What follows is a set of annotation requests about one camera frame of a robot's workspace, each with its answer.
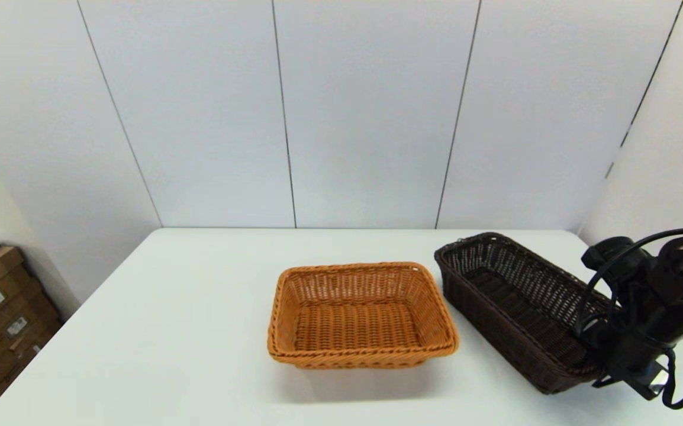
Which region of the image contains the dark brown wicker basket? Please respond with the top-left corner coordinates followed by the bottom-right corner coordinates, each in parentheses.
top-left (434, 232), bottom-right (614, 395)

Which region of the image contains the orange wicker basket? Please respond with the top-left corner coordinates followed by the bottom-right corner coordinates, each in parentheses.
top-left (267, 262), bottom-right (459, 370)

